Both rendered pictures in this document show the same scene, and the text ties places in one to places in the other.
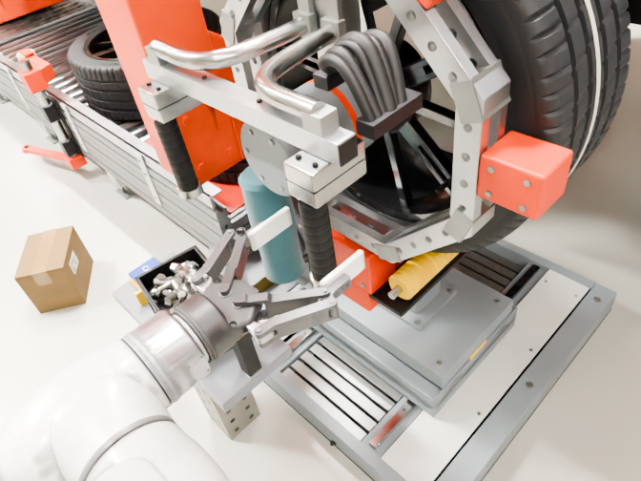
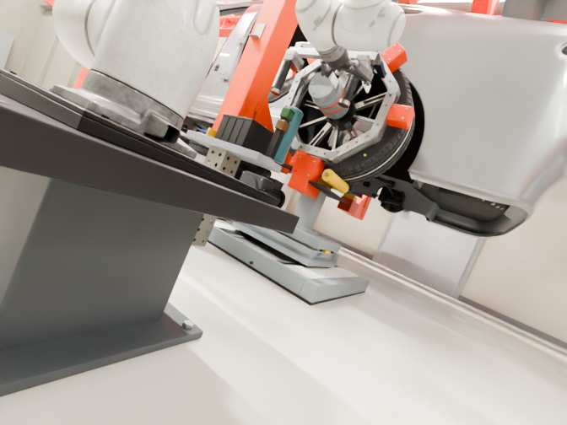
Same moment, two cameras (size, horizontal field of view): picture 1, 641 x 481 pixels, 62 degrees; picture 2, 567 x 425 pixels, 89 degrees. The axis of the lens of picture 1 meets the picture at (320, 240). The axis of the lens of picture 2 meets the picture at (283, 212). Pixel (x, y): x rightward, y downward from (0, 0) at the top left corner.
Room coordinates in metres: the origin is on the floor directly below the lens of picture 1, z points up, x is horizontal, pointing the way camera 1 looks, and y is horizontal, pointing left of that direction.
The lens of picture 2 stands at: (-0.52, 0.45, 0.31)
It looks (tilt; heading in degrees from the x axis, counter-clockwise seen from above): 2 degrees down; 339
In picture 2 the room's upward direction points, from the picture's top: 23 degrees clockwise
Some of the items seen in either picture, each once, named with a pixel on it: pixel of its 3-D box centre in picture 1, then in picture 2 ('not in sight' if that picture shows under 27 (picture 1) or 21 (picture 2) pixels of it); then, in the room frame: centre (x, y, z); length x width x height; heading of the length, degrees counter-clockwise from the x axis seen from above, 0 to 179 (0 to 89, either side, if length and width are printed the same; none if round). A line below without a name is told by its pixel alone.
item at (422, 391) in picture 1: (399, 310); (286, 240); (0.93, -0.18, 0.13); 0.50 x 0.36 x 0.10; 38
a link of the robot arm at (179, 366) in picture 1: (169, 353); (331, 45); (0.37, 0.18, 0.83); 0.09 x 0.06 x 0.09; 38
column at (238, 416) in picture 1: (215, 372); (207, 196); (0.78, 0.31, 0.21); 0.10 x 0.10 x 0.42; 38
